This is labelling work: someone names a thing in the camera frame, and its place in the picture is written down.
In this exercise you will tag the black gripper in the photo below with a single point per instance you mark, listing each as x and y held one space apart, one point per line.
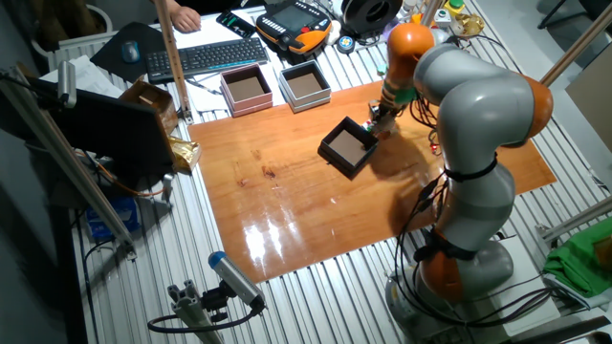
386 111

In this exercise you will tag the white-edged Rubik's cube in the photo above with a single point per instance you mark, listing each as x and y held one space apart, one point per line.
368 125

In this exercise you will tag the black gift box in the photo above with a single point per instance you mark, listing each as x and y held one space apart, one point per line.
349 148

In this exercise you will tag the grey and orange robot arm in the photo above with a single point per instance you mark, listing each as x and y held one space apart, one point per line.
483 110

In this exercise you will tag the light blue gift box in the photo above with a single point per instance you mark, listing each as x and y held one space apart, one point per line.
304 85

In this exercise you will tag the yellow box with green button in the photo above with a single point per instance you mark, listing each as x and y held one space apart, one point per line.
454 7

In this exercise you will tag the pink gift box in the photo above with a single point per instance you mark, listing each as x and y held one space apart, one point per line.
246 88

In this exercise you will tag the brown cardboard box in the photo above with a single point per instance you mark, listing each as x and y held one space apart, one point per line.
153 102

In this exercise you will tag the person's bare hand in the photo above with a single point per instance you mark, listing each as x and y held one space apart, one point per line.
185 20

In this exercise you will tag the white rounded plastic object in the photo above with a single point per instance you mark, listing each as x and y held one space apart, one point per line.
333 32

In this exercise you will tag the small orange object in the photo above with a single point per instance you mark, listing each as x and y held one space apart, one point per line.
416 19

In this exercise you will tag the black filament spool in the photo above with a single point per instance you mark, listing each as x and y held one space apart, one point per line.
370 12

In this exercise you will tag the orange wooden board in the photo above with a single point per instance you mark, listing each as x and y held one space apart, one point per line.
287 205

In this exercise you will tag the golden crinkled object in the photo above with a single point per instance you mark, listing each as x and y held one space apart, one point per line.
468 25

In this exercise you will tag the orange and black teach pendant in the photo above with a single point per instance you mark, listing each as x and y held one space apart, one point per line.
291 21

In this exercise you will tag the black smartphone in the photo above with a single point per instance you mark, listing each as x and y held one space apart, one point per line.
235 24

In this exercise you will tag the black computer keyboard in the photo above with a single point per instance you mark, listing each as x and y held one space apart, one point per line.
205 59

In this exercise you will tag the white paper sheet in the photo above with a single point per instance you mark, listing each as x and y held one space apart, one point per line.
205 33

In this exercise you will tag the gold foil bag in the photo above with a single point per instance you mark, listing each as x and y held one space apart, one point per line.
185 154

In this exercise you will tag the beige flat panel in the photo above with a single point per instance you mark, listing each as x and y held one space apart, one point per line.
593 95

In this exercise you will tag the short aluminium profile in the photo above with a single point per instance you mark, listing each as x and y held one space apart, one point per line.
574 220

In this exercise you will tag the green cloth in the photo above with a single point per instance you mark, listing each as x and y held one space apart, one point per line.
578 258

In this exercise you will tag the blue-grey computer mouse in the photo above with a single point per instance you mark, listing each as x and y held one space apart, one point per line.
130 51

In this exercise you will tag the black flat monitor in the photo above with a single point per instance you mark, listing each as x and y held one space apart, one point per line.
115 134

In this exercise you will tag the black mouse pad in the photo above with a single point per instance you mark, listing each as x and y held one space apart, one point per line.
107 57

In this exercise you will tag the blue packet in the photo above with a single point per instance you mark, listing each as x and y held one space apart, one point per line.
112 217

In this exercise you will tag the white round basket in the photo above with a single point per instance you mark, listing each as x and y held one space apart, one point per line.
102 16

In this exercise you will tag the stack of white papers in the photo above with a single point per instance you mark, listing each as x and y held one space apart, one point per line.
86 76

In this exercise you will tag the long aluminium profile bar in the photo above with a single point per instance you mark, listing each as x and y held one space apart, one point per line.
72 162

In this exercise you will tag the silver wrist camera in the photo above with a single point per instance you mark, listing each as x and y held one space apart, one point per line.
374 109

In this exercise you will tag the small white switch box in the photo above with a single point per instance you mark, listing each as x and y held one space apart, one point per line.
443 18

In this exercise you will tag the silver metal post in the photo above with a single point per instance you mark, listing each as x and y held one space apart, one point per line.
431 12

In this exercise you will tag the wooden frame post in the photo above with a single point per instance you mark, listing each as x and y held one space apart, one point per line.
574 48
172 57

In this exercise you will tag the silver camera with blue cap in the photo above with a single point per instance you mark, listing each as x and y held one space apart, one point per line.
234 277

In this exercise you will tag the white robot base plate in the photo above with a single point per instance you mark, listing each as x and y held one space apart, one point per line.
526 286

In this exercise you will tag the aluminium camera mount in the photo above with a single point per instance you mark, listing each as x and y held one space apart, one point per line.
191 310

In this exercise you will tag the silver depth camera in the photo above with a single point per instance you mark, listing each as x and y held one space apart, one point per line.
67 83

